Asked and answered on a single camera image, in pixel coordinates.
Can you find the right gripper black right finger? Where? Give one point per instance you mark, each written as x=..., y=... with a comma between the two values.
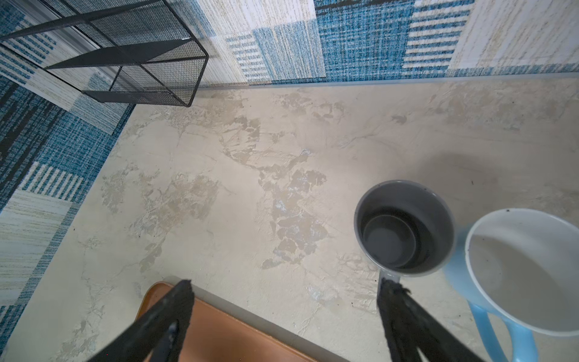
x=411, y=332

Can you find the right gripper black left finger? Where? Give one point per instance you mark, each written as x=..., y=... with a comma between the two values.
x=159, y=334

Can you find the grey mug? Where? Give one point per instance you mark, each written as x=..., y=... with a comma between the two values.
x=405, y=229

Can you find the light blue mug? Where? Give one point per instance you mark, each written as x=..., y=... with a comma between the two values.
x=520, y=265

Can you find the brown plastic tray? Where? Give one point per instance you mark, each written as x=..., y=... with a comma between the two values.
x=214, y=335

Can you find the black wire shelf rack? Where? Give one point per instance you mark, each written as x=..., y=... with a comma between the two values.
x=139, y=52

